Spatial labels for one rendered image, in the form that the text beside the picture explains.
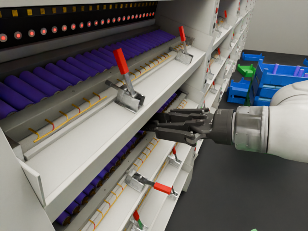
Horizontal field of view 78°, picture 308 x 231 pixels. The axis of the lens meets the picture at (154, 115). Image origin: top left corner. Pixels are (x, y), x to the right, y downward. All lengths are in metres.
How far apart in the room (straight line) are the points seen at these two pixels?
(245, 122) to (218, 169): 0.89
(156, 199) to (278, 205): 0.74
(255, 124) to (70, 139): 0.30
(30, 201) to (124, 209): 0.24
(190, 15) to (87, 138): 0.53
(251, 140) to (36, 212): 0.33
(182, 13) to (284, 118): 0.45
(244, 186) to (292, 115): 0.88
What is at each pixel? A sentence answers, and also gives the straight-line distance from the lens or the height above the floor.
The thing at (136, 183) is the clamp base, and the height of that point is 0.56.
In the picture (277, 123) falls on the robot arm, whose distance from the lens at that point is 0.38.
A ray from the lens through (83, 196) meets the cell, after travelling 0.39.
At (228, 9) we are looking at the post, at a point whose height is 0.82.
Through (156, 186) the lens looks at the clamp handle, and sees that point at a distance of 0.40.
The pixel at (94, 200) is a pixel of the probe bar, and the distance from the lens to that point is 0.38.
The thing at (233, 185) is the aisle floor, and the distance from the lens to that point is 1.20.
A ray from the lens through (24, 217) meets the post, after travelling 0.20.
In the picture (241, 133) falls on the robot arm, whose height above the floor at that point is 0.68.
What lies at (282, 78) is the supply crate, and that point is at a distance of 1.23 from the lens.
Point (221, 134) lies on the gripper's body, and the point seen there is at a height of 0.66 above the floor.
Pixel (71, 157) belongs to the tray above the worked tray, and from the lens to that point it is 0.23.
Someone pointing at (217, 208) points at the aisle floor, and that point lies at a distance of 1.09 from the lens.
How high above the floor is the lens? 0.89
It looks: 32 degrees down
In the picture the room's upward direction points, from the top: straight up
